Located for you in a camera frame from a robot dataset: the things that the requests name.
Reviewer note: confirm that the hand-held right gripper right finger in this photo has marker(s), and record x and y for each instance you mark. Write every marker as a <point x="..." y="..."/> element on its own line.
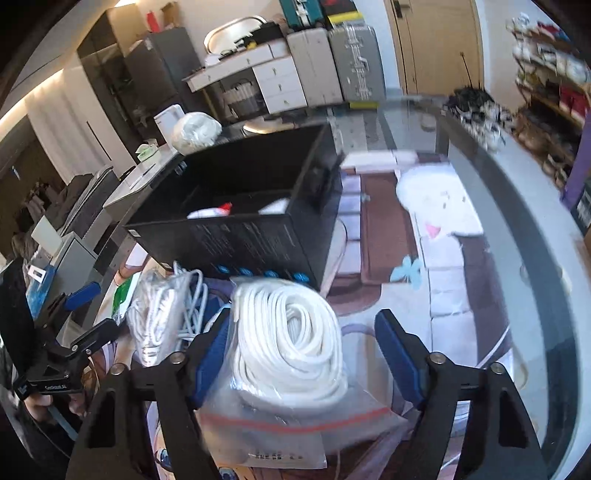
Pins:
<point x="398" y="356"/>

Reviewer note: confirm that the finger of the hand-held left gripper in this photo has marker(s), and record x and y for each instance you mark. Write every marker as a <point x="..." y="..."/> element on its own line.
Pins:
<point x="83" y="295"/>
<point x="99" y="333"/>

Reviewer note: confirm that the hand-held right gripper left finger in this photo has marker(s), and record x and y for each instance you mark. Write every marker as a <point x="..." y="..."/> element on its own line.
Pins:
<point x="211" y="356"/>

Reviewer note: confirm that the green snack packet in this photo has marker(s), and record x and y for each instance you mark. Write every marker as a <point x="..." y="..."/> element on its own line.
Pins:
<point x="123" y="297"/>

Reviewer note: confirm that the black storage box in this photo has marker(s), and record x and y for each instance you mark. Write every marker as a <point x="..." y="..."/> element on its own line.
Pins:
<point x="258" y="235"/>

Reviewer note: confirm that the person's left hand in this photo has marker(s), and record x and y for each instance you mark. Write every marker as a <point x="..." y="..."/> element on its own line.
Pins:
<point x="37" y="406"/>

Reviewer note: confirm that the printed table mat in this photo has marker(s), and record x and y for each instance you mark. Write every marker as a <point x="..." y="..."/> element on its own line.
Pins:
<point x="383" y="240"/>

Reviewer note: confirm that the white side table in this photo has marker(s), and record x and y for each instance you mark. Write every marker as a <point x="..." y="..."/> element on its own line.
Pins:
<point x="138" y="177"/>

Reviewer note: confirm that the white tube with red cap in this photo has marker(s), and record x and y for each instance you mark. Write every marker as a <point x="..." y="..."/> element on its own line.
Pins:
<point x="210" y="212"/>

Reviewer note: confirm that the green tissue box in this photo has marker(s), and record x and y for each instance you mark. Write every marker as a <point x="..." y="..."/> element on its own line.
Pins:
<point x="147" y="150"/>

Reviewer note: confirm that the white electric kettle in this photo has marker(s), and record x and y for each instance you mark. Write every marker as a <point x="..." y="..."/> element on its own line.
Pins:
<point x="167" y="121"/>

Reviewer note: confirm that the black glass wardrobe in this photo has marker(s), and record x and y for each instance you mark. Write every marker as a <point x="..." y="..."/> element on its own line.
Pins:
<point x="106" y="60"/>

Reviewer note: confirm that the dark grey refrigerator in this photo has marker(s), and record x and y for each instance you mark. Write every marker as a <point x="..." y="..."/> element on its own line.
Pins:
<point x="164" y="64"/>

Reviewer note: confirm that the purple bag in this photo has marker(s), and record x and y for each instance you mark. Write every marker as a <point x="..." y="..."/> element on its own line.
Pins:
<point x="577" y="184"/>

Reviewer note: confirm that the cluster of loose shoes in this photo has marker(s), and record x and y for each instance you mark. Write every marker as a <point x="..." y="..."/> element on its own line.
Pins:
<point x="489" y="122"/>

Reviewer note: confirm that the black umbrella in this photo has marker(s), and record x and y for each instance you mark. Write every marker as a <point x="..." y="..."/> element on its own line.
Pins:
<point x="468" y="96"/>

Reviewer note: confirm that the white dresser with drawers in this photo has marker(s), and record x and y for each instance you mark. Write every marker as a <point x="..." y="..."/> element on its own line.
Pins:
<point x="277" y="78"/>

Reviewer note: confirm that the grey suitcase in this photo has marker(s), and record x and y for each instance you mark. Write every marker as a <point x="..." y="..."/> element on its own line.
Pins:
<point x="358" y="64"/>

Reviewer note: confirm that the metal shoe rack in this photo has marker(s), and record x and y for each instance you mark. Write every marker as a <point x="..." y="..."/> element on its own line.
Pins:
<point x="549" y="99"/>

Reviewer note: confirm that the beige suitcase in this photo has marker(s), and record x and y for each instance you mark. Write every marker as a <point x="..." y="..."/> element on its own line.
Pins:
<point x="314" y="69"/>

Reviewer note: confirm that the oval mirror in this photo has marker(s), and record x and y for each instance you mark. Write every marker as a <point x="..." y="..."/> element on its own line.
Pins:
<point x="235" y="30"/>

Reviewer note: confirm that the wooden door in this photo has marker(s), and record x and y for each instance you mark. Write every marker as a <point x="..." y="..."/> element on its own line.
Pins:
<point x="434" y="41"/>

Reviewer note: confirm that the black handbag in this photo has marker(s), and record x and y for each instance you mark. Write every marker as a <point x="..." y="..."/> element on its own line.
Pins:
<point x="265" y="33"/>

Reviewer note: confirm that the rows of assorted shoes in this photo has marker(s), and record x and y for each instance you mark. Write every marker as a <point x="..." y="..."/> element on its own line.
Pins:
<point x="565" y="64"/>

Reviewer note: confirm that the black yellow shoe box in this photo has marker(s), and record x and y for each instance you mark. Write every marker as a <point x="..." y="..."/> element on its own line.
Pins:
<point x="341" y="22"/>

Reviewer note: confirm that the teal suitcase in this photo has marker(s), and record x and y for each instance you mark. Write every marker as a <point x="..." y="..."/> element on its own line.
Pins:
<point x="300" y="11"/>

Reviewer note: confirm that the red black shoe box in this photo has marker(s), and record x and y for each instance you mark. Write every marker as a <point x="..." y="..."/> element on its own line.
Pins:
<point x="337" y="3"/>

